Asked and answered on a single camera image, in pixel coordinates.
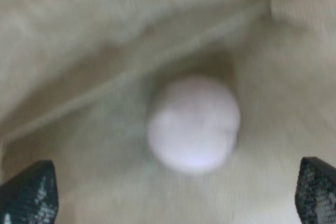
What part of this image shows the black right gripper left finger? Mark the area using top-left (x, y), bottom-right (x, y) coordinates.
top-left (1, 160), bottom-right (59, 224)

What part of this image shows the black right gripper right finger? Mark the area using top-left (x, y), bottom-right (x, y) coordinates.
top-left (295, 157), bottom-right (335, 224)

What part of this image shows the pink peach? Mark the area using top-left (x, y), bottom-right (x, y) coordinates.
top-left (146, 76), bottom-right (240, 174)

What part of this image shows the brown linen bag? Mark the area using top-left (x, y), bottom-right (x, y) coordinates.
top-left (1, 0), bottom-right (335, 223)

